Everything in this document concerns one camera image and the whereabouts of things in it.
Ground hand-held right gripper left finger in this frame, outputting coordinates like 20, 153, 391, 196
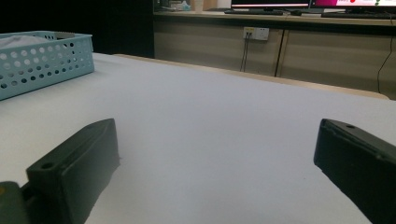
26, 118, 121, 224

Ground light blue perforated plastic basket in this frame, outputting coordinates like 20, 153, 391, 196
0, 30, 95, 102

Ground black curtain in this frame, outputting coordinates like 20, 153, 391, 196
0, 0, 155, 59

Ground black computer monitor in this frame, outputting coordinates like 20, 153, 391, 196
311, 0, 396, 7
231, 0, 311, 9

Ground black power cable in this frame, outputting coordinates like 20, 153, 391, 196
243, 32, 252, 73
239, 32, 249, 72

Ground black keyboard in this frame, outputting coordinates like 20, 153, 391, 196
223, 8, 284, 16
320, 11, 396, 20

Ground white wall socket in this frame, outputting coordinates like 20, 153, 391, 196
243, 26, 270, 41

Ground thin black cable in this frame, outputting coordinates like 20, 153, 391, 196
376, 15, 395, 93

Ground long beige wooden desk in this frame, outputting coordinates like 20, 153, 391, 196
153, 10, 396, 101

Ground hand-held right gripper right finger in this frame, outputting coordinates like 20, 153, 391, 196
313, 118, 396, 224

